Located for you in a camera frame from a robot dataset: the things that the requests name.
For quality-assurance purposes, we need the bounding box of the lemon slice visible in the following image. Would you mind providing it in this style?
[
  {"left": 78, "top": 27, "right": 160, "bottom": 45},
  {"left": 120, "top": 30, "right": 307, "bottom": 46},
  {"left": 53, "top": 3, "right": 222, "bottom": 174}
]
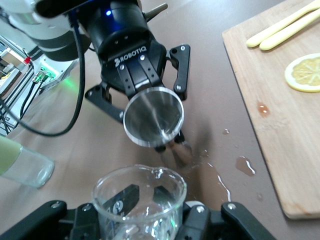
[{"left": 284, "top": 53, "right": 320, "bottom": 93}]

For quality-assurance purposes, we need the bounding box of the yellow plastic knife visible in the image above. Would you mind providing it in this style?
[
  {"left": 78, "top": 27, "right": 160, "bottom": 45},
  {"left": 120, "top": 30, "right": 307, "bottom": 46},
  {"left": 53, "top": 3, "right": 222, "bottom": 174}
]
[{"left": 246, "top": 0, "right": 320, "bottom": 48}]

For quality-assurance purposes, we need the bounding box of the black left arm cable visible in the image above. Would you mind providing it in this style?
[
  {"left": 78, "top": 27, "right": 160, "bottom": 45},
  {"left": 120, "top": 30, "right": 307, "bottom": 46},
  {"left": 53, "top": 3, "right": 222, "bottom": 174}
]
[{"left": 18, "top": 14, "right": 86, "bottom": 137}]

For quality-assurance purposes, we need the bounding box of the green sleeved glass bottle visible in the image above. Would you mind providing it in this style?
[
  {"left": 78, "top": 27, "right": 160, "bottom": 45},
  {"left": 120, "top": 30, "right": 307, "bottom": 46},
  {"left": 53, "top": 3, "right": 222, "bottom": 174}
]
[{"left": 0, "top": 136, "right": 55, "bottom": 189}]

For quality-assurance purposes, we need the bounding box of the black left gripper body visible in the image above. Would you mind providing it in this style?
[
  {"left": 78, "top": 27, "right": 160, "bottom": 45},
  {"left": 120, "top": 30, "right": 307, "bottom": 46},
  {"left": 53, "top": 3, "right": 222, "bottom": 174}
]
[{"left": 86, "top": 0, "right": 168, "bottom": 99}]

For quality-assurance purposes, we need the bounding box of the brown table cover sheet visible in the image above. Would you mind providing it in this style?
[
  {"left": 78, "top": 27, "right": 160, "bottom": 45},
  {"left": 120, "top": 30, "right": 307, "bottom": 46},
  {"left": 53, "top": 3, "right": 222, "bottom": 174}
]
[{"left": 0, "top": 0, "right": 320, "bottom": 240}]

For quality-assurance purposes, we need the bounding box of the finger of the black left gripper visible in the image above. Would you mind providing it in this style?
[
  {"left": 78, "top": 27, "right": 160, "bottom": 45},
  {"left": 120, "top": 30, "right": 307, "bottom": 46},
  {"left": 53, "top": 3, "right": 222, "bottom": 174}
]
[
  {"left": 169, "top": 44, "right": 191, "bottom": 101},
  {"left": 84, "top": 83, "right": 126, "bottom": 124}
]

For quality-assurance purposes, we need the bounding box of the clear glass beaker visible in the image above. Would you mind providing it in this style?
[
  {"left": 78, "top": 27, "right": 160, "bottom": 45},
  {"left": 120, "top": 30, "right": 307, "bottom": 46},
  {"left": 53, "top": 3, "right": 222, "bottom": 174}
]
[{"left": 91, "top": 164, "right": 188, "bottom": 240}]

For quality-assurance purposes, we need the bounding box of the spilled liquid puddle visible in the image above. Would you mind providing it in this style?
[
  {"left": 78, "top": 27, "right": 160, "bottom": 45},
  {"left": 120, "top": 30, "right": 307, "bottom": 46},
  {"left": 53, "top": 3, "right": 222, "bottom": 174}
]
[{"left": 189, "top": 128, "right": 263, "bottom": 202}]

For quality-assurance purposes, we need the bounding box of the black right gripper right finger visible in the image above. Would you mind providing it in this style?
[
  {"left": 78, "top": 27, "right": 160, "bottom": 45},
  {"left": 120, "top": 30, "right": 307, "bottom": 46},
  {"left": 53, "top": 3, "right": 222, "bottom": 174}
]
[{"left": 152, "top": 186, "right": 278, "bottom": 240}]

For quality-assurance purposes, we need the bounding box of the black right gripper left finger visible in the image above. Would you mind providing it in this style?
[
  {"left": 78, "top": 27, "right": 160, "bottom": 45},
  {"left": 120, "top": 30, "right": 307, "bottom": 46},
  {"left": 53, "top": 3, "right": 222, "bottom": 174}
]
[{"left": 0, "top": 184, "right": 140, "bottom": 240}]

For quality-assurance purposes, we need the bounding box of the yellow plastic fork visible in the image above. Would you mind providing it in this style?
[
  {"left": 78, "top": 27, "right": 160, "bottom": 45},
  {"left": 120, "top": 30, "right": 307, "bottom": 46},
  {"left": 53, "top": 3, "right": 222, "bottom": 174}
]
[{"left": 259, "top": 11, "right": 320, "bottom": 51}]

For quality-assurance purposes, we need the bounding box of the steel jigger measuring cup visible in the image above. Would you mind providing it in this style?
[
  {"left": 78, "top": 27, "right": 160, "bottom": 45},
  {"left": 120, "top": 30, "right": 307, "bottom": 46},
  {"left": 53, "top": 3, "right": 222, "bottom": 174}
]
[{"left": 123, "top": 86, "right": 194, "bottom": 169}]

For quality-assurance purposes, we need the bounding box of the wooden cutting board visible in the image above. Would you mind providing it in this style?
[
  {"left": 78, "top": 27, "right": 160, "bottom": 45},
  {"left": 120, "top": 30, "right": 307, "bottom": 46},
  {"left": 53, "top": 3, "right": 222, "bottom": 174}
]
[{"left": 221, "top": 0, "right": 320, "bottom": 221}]

